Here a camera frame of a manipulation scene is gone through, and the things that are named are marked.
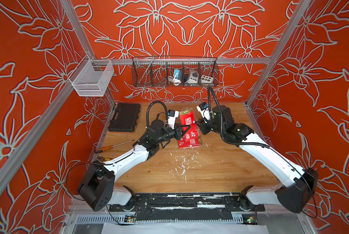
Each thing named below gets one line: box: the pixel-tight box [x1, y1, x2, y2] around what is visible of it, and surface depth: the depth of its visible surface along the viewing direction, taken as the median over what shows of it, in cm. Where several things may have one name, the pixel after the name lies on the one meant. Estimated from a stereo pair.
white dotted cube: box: [200, 75, 214, 84], surface depth 96 cm
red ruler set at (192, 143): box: [177, 136, 202, 149], surface depth 97 cm
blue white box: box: [173, 69, 182, 80], surface depth 85 cm
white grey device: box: [184, 69, 199, 84], surface depth 93 cm
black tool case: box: [107, 102, 141, 133], surface depth 103 cm
